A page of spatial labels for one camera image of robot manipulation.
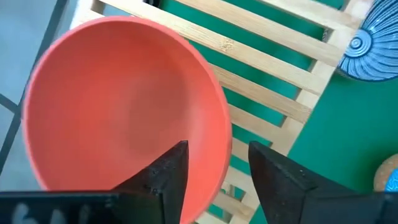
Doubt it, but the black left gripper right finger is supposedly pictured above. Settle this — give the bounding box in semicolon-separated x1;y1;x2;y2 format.
248;140;398;224

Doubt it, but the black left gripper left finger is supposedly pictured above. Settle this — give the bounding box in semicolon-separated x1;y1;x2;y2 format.
0;139;190;224

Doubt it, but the coral orange bowl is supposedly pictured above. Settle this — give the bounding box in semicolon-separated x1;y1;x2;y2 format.
22;15;233;224

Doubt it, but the slatted bamboo shelf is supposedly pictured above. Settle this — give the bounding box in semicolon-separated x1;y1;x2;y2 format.
70;0;374;224

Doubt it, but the orange floral pattern bowl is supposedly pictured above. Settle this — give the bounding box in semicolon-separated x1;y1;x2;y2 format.
373;154;398;192

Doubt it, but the blue radial line bowl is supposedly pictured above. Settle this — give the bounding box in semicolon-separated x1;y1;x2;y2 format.
337;0;398;82

